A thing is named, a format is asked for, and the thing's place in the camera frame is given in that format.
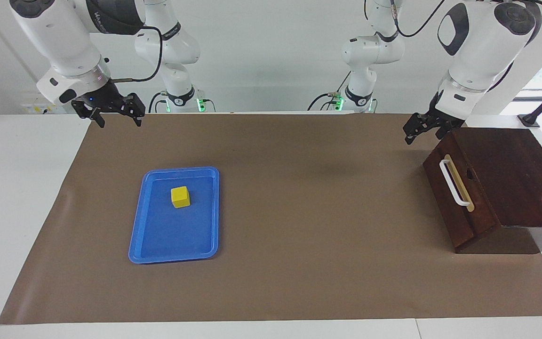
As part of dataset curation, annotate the white wall socket box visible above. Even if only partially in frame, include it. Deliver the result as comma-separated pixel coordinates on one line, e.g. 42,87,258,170
21,92,72,114

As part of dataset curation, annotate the white drawer handle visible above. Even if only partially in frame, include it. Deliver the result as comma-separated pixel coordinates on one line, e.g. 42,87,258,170
439,159,472,208

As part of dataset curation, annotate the black left base cable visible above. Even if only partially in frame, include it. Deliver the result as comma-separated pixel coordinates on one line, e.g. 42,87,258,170
307,71,351,112

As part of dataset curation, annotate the blue plastic tray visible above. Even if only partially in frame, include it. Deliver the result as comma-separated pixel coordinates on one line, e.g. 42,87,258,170
128,166,220,265

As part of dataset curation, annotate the yellow cube block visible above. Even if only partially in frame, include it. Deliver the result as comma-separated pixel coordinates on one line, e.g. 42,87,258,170
171,186,191,209

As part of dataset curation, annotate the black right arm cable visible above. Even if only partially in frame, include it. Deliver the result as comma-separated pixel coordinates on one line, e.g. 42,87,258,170
110,26,164,83

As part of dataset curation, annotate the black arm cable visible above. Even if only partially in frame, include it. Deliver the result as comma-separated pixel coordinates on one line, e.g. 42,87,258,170
390,0,450,38
110,26,164,83

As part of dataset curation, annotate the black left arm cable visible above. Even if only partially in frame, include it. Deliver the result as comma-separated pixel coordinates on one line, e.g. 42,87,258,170
390,0,450,38

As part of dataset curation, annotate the wooden drawer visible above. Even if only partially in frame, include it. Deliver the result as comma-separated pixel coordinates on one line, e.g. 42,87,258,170
422,132,503,255

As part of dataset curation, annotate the black right base cable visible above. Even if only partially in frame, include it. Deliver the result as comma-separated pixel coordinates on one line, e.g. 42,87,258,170
148,91,168,113

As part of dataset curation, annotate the black base cable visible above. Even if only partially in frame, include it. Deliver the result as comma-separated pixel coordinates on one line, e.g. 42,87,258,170
148,91,168,113
307,71,351,112

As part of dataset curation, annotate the dark wooden cabinet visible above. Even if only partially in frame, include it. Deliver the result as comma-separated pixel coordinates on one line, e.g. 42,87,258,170
422,127,542,255

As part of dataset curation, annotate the brown paper table mat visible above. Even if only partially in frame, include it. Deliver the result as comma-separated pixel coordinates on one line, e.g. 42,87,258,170
0,112,542,325

